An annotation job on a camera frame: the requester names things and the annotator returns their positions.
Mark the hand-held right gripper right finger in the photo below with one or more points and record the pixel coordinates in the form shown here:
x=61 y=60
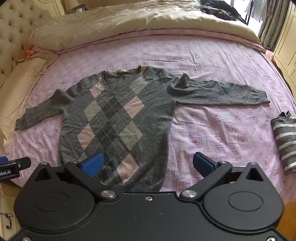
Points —
x=203 y=165

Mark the pink patterned bed sheet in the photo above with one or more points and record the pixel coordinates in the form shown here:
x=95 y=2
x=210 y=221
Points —
x=208 y=67

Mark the beige pillow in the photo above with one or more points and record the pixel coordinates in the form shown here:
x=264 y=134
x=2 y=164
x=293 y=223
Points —
x=23 y=76

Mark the orange pink cloth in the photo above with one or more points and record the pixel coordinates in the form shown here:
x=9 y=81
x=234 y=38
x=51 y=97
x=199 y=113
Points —
x=30 y=51

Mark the beige duvet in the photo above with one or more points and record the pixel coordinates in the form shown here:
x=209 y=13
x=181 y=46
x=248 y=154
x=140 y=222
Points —
x=138 y=18

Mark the grey white striped folded garment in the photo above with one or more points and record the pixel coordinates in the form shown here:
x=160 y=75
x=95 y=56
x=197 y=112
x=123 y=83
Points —
x=285 y=139

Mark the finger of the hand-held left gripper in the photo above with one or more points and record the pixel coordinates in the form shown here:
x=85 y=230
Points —
x=2 y=159

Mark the cream bedside cabinet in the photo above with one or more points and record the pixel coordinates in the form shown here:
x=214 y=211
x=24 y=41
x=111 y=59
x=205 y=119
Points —
x=8 y=204

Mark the cream tufted headboard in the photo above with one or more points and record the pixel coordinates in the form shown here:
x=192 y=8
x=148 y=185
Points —
x=13 y=27

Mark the grey argyle sweater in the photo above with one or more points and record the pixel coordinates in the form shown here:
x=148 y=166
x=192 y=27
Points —
x=115 y=115

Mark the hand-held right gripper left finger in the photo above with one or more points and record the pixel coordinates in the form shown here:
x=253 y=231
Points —
x=92 y=165

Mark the grey green curtain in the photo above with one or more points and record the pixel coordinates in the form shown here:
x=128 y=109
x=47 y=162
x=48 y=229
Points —
x=271 y=20

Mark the pile of dark clothes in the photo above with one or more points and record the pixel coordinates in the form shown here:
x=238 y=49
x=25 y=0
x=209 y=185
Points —
x=219 y=10

